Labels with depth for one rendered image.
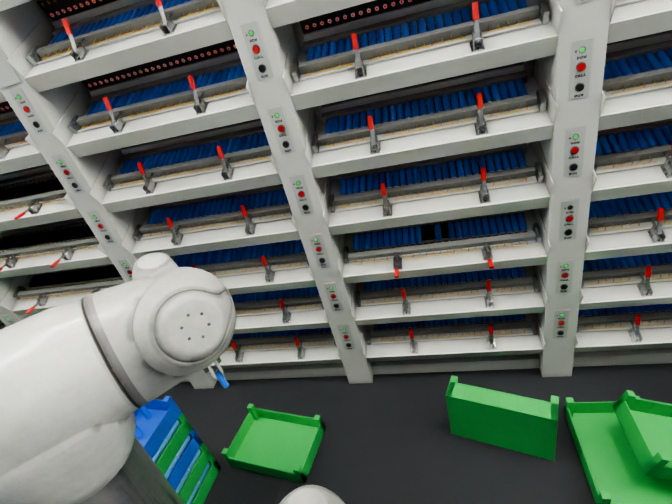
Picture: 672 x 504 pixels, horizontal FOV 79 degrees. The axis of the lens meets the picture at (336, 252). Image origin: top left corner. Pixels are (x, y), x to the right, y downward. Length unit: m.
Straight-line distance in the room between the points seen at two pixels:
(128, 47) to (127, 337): 0.91
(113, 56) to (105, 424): 0.97
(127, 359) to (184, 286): 0.08
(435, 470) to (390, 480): 0.14
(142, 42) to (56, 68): 0.26
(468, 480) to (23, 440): 1.20
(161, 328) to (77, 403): 0.10
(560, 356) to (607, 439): 0.26
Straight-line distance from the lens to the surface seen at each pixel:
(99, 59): 1.29
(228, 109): 1.15
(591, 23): 1.09
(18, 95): 1.47
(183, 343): 0.41
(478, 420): 1.41
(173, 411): 1.41
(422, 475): 1.45
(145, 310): 0.42
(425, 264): 1.28
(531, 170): 1.23
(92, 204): 1.51
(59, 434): 0.47
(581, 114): 1.14
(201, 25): 1.14
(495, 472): 1.46
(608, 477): 1.49
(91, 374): 0.44
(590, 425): 1.57
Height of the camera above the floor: 1.28
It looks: 32 degrees down
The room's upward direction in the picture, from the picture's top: 16 degrees counter-clockwise
